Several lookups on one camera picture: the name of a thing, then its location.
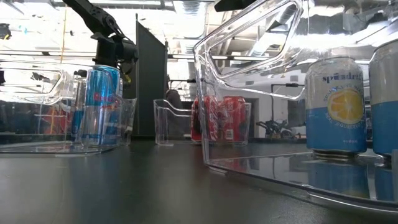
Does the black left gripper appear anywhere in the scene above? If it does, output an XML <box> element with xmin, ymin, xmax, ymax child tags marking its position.
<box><xmin>94</xmin><ymin>32</ymin><xmax>139</xmax><ymax>85</ymax></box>

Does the red Coca-Cola can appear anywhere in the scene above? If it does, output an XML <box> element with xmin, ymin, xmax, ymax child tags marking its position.
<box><xmin>217</xmin><ymin>95</ymin><xmax>247</xmax><ymax>144</ymax></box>
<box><xmin>190</xmin><ymin>95</ymin><xmax>220</xmax><ymax>143</ymax></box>

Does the white blue Spindrift can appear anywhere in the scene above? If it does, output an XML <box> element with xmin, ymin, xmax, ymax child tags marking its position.
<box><xmin>304</xmin><ymin>55</ymin><xmax>368</xmax><ymax>156</ymax></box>
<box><xmin>368</xmin><ymin>39</ymin><xmax>398</xmax><ymax>157</ymax></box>

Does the black partition panel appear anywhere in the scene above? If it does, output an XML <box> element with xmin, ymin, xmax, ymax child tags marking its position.
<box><xmin>118</xmin><ymin>12</ymin><xmax>169</xmax><ymax>140</ymax></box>

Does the person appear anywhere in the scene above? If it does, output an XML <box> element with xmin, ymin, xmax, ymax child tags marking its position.
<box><xmin>165</xmin><ymin>88</ymin><xmax>185</xmax><ymax>110</ymax></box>

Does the red background object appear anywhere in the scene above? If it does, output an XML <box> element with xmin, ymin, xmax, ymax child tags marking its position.
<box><xmin>43</xmin><ymin>105</ymin><xmax>74</xmax><ymax>134</ymax></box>

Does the clear plastic storage bin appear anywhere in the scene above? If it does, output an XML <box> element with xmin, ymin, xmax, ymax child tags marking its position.
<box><xmin>0</xmin><ymin>58</ymin><xmax>138</xmax><ymax>156</ymax></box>
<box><xmin>192</xmin><ymin>0</ymin><xmax>398</xmax><ymax>216</ymax></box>
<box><xmin>153</xmin><ymin>98</ymin><xmax>252</xmax><ymax>147</ymax></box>

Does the black ceiling-hung device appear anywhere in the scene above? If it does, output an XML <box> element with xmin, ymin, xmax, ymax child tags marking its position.
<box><xmin>0</xmin><ymin>23</ymin><xmax>12</xmax><ymax>40</ymax></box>

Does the black background machine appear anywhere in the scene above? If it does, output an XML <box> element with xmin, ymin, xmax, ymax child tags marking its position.
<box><xmin>256</xmin><ymin>119</ymin><xmax>298</xmax><ymax>140</ymax></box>

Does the black pipe stand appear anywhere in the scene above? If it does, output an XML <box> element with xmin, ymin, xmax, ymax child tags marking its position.
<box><xmin>269</xmin><ymin>82</ymin><xmax>305</xmax><ymax>104</ymax></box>

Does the yellow cable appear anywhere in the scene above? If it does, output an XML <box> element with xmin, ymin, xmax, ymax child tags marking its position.
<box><xmin>49</xmin><ymin>6</ymin><xmax>68</xmax><ymax>134</ymax></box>

